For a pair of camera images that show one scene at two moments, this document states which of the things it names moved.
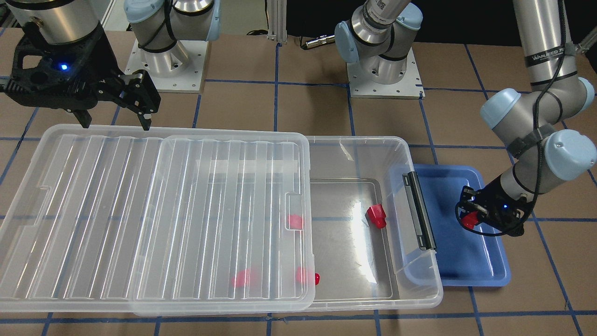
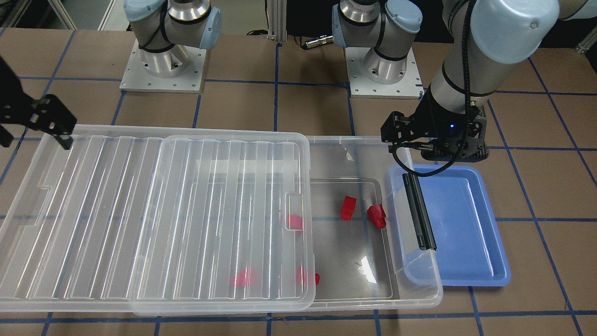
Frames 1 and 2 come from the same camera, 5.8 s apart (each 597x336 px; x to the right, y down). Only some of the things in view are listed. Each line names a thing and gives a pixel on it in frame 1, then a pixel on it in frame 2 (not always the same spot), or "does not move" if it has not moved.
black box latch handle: (419, 212) does not move
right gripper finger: (139, 94) to (54, 117)
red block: (307, 275) does not move
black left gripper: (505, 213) to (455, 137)
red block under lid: (294, 221) does not move
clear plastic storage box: (367, 253) does not move
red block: (376, 213) does not move
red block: (470, 220) to (348, 207)
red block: (242, 279) does not move
